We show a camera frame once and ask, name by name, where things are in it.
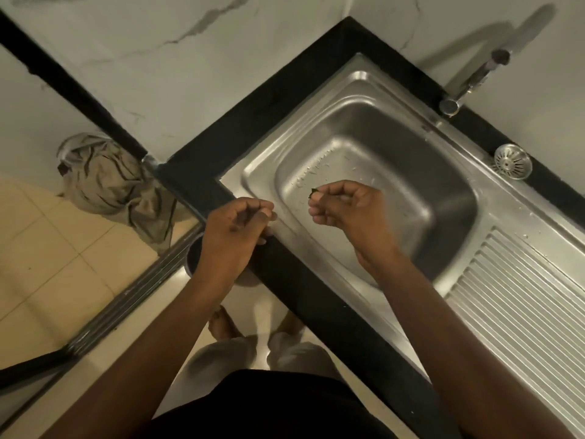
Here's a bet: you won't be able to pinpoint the person's right hand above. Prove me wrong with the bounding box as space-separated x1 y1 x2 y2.
307 179 403 266

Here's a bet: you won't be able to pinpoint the person's left hand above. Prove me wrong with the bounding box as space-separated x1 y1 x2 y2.
194 197 278 288

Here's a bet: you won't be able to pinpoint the stainless steel sink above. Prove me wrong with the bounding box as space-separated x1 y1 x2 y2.
219 52 585 439

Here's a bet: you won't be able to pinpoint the metal drain strainer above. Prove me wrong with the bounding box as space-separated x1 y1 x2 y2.
493 143 533 181

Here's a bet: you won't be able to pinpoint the person's left forearm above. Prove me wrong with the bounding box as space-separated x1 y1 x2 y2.
41 265 247 439

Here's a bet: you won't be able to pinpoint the person's right forearm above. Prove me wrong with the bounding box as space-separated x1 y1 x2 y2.
356 251 575 439

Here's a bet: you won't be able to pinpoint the person's left foot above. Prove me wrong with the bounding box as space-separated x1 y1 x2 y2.
208 305 243 341

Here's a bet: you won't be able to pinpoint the person's foot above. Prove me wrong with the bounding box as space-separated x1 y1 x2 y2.
276 310 305 337
208 305 243 341

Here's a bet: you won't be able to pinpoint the person's right foot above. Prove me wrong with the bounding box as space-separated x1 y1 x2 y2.
276 310 305 337

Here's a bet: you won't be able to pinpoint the person's grey trousers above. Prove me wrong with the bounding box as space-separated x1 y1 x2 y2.
175 333 344 398

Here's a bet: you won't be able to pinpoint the person's black shirt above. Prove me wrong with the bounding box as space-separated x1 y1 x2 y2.
146 369 399 439

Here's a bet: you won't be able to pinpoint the dark round waste bin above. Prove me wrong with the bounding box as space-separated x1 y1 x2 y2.
185 232 261 288

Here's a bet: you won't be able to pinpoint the crumpled beige cloth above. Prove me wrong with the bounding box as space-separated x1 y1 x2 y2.
57 132 193 254

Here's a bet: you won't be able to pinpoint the chrome faucet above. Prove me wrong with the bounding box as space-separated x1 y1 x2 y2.
439 4 558 118

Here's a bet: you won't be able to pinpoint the steel sliding door rail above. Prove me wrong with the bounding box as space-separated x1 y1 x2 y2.
66 223 204 357

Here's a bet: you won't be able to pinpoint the black door frame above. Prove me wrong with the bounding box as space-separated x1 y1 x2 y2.
0 9 158 168

